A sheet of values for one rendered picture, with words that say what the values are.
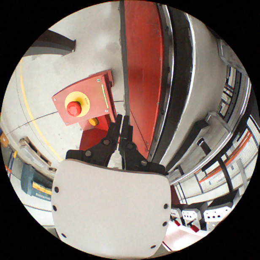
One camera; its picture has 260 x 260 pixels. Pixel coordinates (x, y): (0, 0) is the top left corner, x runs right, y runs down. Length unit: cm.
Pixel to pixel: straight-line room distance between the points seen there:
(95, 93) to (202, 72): 23
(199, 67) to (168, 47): 9
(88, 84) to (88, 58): 82
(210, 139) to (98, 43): 110
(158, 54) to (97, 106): 22
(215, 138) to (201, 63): 20
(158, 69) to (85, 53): 88
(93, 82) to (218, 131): 34
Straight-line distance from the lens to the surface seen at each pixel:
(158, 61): 25
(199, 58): 18
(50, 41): 72
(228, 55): 28
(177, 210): 64
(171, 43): 22
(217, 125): 27
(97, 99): 21
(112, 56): 98
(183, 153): 30
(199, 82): 18
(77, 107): 20
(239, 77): 54
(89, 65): 100
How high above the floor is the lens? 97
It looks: 45 degrees down
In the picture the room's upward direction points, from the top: 162 degrees clockwise
